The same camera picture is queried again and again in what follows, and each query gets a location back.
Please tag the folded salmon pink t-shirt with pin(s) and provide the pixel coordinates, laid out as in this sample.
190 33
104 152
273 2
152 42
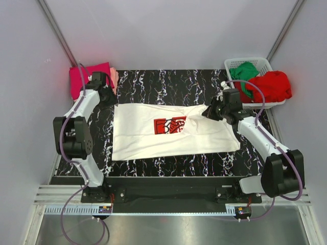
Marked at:
114 75

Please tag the aluminium rail frame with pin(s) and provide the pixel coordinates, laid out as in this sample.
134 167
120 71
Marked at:
59 194

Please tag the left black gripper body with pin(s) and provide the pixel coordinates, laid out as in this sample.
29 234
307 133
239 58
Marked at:
110 99

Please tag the red t-shirt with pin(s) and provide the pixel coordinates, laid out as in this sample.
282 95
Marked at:
274 85

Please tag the green t-shirt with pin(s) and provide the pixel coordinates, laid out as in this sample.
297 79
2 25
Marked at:
244 71

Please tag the folded magenta t-shirt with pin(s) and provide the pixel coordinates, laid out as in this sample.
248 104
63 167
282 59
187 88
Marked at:
76 80

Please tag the black marble pattern mat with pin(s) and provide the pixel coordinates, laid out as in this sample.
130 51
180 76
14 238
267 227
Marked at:
169 87

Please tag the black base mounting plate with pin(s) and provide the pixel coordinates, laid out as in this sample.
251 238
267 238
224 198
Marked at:
169 195

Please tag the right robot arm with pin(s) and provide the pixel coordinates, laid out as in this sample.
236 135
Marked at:
283 171

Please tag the white printed t-shirt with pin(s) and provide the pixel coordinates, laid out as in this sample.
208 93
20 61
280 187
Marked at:
148 131

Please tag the white plastic laundry basket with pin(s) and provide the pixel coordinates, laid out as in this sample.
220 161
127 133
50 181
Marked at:
263 66

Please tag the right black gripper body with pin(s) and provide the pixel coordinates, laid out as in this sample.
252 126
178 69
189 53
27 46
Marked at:
222 109

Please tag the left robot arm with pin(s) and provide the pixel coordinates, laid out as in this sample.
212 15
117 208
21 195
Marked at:
73 138

